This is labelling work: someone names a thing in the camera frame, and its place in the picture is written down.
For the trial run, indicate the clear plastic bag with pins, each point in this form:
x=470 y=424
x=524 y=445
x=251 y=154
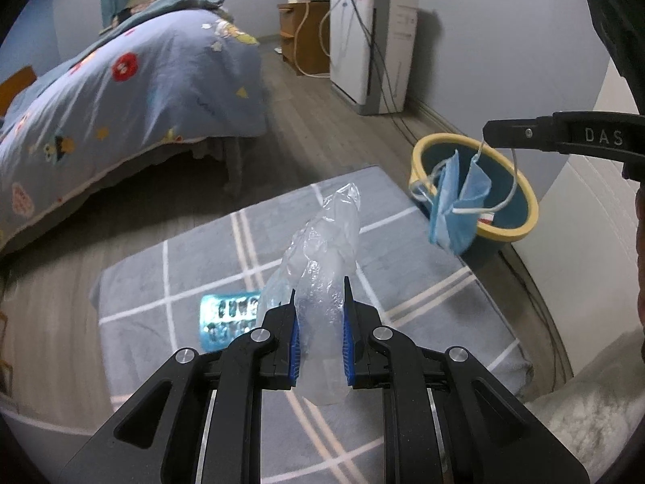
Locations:
x=322 y=262

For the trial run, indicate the teal bin with yellow rim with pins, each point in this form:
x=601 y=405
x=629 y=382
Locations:
x=510 y=194

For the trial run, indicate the wooden cabinet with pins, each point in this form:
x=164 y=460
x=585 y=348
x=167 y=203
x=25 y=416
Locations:
x=312 y=35

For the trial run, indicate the grey mat with white grid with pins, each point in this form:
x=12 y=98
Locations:
x=201 y=272

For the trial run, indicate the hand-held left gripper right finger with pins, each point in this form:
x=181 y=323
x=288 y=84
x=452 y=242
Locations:
x=347 y=353

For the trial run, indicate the wooden headboard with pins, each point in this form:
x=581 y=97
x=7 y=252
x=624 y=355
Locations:
x=17 y=88

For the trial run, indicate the bed with patterned duvet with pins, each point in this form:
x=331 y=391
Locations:
x=126 y=111

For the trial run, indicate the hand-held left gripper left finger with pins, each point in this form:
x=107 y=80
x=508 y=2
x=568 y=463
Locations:
x=295 y=350

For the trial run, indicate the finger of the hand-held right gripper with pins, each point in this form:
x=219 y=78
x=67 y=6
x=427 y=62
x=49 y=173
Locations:
x=534 y=133

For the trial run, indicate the white air purifier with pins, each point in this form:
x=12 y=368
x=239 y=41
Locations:
x=398 y=45

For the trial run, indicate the blue blister pack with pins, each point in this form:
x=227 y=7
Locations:
x=221 y=315

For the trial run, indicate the blue face mask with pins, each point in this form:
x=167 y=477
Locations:
x=448 y=211

